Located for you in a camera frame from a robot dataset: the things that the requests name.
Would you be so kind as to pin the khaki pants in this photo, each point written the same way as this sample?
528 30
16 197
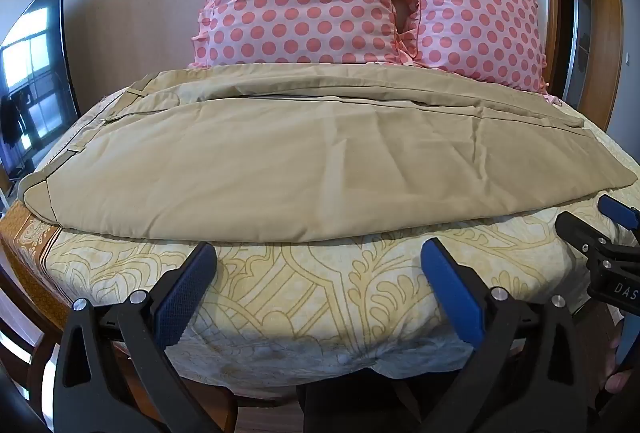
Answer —
280 163

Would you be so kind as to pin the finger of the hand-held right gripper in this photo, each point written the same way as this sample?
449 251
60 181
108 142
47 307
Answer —
582 233
619 211

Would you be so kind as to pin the wooden bed frame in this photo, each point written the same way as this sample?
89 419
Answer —
35 313

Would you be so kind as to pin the black television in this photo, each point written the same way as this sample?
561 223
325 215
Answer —
30 83

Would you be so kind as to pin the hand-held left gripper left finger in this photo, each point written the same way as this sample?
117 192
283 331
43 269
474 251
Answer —
184 295

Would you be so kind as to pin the person's right hand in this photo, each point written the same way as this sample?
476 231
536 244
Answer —
616 375

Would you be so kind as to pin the yellow patterned bed sheet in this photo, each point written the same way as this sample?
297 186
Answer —
310 293

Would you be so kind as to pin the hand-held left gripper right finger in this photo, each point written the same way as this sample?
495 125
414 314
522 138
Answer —
452 293

